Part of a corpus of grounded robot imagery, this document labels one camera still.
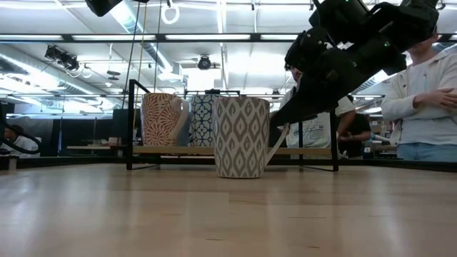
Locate white hanging ring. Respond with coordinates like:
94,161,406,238
160,0,181,25

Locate person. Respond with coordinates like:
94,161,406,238
278,66,358,160
380,24,457,162
337,94,372,160
3,124,42,158

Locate black ceiling camera rig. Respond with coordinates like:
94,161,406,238
44,44,80,72

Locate silver air duct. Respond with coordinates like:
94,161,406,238
109,0,186,82

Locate black aluminium table frame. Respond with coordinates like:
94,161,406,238
0,153,457,174

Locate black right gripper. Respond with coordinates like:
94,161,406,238
269,35,408,129

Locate orange leaf pattern mug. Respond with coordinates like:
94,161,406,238
141,92,191,147

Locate blue tile pattern mug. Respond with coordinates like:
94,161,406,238
189,94,219,148

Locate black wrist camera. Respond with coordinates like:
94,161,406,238
284,26,331,72

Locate black overhead beam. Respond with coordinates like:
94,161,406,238
0,32,457,43

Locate round black ceiling device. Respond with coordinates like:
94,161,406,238
197,55,212,71

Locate wooden shelf with black frame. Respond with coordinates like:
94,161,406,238
125,79,340,173

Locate grey diamond pattern mug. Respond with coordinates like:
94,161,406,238
213,96,291,179

